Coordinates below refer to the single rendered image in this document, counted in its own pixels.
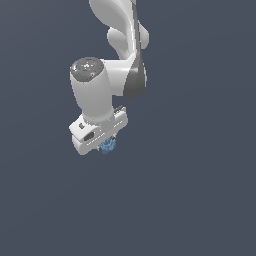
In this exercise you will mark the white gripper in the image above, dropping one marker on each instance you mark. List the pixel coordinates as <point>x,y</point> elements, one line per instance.
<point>96,133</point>

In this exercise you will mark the small blue object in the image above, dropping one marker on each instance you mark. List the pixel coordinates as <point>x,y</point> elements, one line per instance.
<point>108,146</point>

